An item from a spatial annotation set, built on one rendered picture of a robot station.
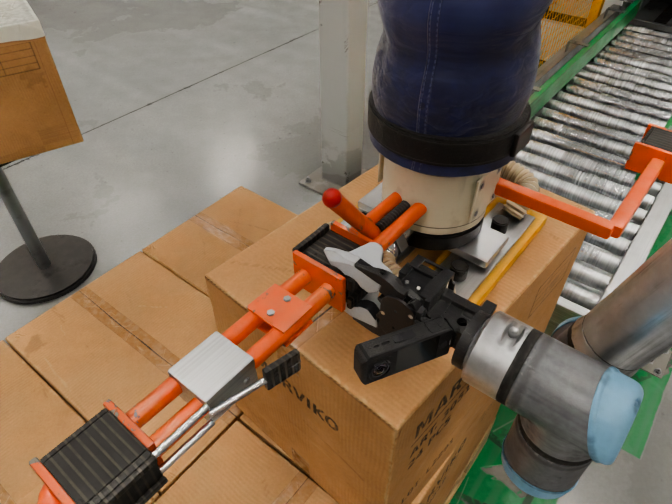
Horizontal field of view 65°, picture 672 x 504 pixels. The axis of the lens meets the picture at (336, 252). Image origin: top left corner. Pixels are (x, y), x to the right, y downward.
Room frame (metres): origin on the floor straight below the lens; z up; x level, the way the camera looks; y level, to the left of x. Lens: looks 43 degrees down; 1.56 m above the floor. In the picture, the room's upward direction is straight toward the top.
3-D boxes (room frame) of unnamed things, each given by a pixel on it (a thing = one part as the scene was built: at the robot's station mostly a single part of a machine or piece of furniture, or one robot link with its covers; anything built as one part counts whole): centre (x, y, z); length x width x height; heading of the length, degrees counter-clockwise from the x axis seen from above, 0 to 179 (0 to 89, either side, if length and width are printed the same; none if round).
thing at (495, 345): (0.35, -0.18, 1.08); 0.09 x 0.05 x 0.10; 142
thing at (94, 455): (0.22, 0.22, 1.08); 0.08 x 0.07 x 0.05; 141
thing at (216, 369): (0.33, 0.13, 1.07); 0.07 x 0.07 x 0.04; 51
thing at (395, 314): (0.41, -0.12, 1.08); 0.12 x 0.09 x 0.08; 52
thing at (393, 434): (0.68, -0.13, 0.75); 0.60 x 0.40 x 0.40; 137
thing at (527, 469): (0.31, -0.26, 0.96); 0.12 x 0.09 x 0.12; 147
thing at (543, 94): (2.35, -1.09, 0.60); 1.60 x 0.10 x 0.09; 142
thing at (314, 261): (0.49, 0.00, 1.08); 0.10 x 0.08 x 0.06; 51
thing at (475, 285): (0.63, -0.23, 0.97); 0.34 x 0.10 x 0.05; 141
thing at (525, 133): (0.69, -0.16, 1.19); 0.23 x 0.23 x 0.04
